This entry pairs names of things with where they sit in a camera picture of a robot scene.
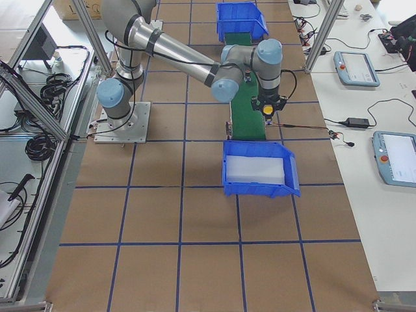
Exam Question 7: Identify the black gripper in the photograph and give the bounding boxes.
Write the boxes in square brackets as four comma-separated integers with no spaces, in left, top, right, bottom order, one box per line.
[252,89,287,114]

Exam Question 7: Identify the yellow push button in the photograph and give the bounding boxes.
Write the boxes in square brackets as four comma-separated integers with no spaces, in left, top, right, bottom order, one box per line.
[262,105,274,125]

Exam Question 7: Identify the red push button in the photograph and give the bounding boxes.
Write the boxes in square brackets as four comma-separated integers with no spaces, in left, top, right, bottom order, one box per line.
[244,70,252,83]

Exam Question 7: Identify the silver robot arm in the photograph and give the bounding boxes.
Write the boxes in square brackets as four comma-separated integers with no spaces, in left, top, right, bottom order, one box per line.
[101,1,287,122]

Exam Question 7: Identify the green conveyor belt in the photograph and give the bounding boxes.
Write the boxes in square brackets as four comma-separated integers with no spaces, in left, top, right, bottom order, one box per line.
[225,31,267,142]

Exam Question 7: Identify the white foam pad right bin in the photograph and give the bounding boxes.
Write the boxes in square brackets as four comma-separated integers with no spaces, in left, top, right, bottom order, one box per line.
[226,155,285,185]

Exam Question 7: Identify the blue bin right side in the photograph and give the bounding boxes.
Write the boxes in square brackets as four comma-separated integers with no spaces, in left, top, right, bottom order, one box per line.
[222,140,301,198]

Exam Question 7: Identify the blue bin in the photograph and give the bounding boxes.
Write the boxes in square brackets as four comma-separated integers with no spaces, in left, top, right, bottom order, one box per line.
[216,2,269,42]
[222,140,301,198]

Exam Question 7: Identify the black power adapter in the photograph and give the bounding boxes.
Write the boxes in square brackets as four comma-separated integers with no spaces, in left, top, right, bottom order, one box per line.
[346,118,371,129]

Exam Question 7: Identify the blue bin left side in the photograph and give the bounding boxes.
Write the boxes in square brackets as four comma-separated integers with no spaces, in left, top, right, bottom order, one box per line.
[216,2,269,42]

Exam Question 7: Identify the teach pendant near left bin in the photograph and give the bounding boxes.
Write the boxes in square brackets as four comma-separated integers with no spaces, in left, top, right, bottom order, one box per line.
[333,51,380,87]

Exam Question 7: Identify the teach pendant bin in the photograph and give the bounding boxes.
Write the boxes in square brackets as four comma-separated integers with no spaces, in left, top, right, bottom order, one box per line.
[333,51,380,87]
[372,131,415,188]

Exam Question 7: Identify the teach pendant near right bin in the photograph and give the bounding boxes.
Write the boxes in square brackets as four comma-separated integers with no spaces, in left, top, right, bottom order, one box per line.
[372,131,415,188]

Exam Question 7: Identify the cardboard box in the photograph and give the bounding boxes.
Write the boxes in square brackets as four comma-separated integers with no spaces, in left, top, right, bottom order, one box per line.
[53,0,107,21]

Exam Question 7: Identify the black control box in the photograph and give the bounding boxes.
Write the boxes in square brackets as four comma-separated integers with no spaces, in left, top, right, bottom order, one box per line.
[22,23,57,69]

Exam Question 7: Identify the red black conveyor wires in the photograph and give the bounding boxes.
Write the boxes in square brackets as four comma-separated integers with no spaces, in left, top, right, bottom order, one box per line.
[263,119,355,148]

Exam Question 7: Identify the aluminium frame post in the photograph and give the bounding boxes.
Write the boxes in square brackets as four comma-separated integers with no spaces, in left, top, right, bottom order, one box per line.
[304,0,344,73]

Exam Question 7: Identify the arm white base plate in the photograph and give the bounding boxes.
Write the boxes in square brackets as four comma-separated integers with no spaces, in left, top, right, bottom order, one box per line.
[94,101,151,144]
[150,19,163,30]

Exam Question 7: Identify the coiled black cables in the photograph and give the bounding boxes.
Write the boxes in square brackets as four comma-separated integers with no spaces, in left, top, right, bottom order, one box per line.
[40,73,81,113]

